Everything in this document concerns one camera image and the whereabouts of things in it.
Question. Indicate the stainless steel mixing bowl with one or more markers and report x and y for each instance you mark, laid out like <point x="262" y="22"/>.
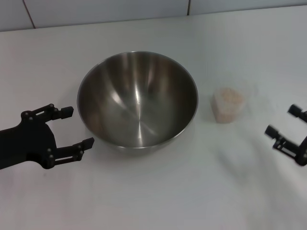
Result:
<point x="138" y="103"/>

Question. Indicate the white rice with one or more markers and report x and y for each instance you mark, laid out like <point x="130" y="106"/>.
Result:
<point x="227" y="105"/>

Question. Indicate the clear plastic cup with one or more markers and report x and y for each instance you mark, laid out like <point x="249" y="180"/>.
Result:
<point x="227" y="107"/>

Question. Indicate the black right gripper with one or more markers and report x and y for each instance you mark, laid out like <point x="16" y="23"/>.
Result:
<point x="303" y="153"/>

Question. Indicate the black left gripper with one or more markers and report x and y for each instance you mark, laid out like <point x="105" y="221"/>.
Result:
<point x="24" y="143"/>

